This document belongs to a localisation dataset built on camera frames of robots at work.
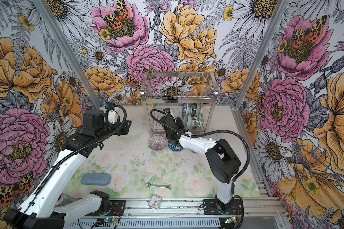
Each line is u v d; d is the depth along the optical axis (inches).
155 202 29.4
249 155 18.5
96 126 20.9
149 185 32.0
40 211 14.7
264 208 30.0
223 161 18.9
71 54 35.4
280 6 28.2
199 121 38.1
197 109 41.3
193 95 43.8
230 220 28.2
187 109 41.2
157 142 38.4
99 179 32.0
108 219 28.1
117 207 29.2
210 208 28.9
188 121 38.0
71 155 17.3
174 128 24.2
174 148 37.9
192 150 23.1
